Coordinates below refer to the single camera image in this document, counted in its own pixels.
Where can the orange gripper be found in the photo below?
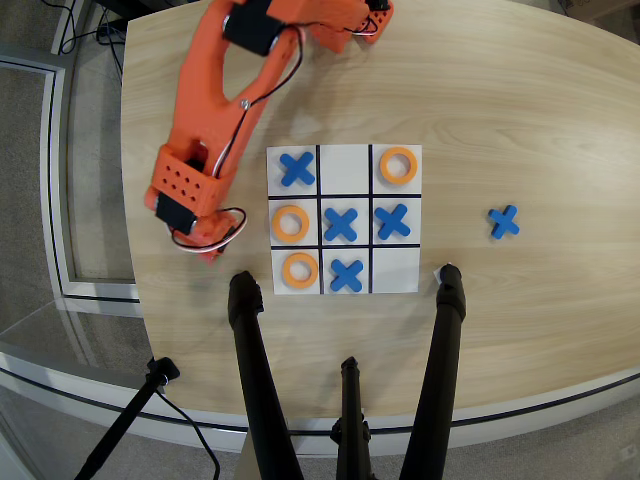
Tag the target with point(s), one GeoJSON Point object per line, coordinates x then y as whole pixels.
{"type": "Point", "coordinates": [214, 254]}

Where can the blue foam cross piece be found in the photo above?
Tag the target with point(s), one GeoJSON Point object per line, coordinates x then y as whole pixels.
{"type": "Point", "coordinates": [341, 224]}
{"type": "Point", "coordinates": [297, 169]}
{"type": "Point", "coordinates": [346, 275]}
{"type": "Point", "coordinates": [392, 221]}
{"type": "Point", "coordinates": [504, 222]}

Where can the black tripod leg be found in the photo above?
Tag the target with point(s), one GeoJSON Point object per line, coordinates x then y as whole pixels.
{"type": "Point", "coordinates": [352, 415]}
{"type": "Point", "coordinates": [255, 360]}
{"type": "Point", "coordinates": [440, 360]}

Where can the white tic-tac-toe board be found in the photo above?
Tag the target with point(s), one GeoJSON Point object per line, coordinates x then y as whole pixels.
{"type": "Point", "coordinates": [345, 175]}

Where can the thin black stand pole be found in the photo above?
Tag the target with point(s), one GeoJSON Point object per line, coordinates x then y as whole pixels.
{"type": "Point", "coordinates": [130, 415]}

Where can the small white paper tag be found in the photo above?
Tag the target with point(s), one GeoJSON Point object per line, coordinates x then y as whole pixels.
{"type": "Point", "coordinates": [436, 274]}

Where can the black furniture base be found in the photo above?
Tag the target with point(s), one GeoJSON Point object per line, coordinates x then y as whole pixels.
{"type": "Point", "coordinates": [135, 4]}

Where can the grey metal floor frame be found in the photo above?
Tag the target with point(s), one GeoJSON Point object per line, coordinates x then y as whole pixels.
{"type": "Point", "coordinates": [56, 175]}

